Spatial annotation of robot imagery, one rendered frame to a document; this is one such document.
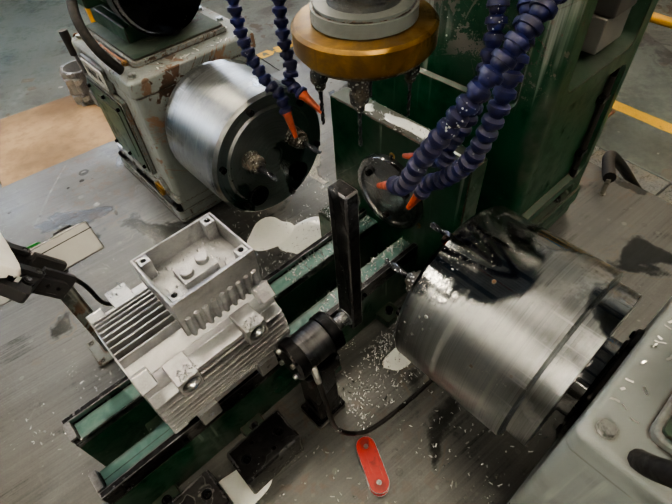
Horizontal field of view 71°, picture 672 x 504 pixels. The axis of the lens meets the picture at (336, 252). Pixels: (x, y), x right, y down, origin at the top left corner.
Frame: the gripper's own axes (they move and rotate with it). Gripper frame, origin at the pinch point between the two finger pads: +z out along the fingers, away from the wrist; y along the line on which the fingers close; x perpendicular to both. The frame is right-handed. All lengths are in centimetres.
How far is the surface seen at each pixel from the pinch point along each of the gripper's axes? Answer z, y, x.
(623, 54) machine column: 41, 24, 74
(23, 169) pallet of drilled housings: 93, -205, -46
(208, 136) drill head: 20.8, -18.2, 23.9
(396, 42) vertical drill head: 7.7, 13.5, 44.6
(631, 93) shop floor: 250, -26, 198
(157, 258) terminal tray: 10.0, 1.5, 7.1
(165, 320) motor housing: 10.1, 9.0, 2.6
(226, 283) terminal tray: 12.6, 11.0, 10.5
